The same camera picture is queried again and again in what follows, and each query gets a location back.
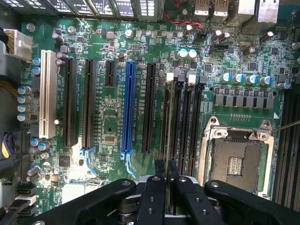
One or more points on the grey choke row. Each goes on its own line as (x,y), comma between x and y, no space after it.
(243,98)

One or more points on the long black expansion slot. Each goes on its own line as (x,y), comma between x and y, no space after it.
(69,103)
(149,107)
(89,103)

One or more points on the green motherboard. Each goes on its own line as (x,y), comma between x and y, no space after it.
(112,110)

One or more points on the black RAM slot white latch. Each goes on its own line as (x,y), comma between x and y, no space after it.
(188,122)

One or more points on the white power connector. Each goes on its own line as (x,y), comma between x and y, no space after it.
(21,44)

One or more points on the short black expansion slot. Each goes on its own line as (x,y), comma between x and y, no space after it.
(110,73)

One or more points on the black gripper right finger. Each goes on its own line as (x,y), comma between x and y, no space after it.
(194,204)

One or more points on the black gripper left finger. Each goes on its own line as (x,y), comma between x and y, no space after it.
(150,201)

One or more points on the black SATA connector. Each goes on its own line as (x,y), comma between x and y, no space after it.
(25,191)

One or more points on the silver rear port block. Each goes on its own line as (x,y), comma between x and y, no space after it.
(236,11)

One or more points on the black RAM slot bank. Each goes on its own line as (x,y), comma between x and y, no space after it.
(289,152)

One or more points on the white PCI expansion slot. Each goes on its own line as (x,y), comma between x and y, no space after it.
(47,93)

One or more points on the silver CPU socket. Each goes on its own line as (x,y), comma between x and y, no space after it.
(236,157)

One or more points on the thin metal locking lever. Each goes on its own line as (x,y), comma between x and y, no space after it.
(287,125)

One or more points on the blue expansion slot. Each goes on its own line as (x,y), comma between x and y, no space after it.
(129,107)

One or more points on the black RAM module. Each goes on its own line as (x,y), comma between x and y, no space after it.
(164,112)

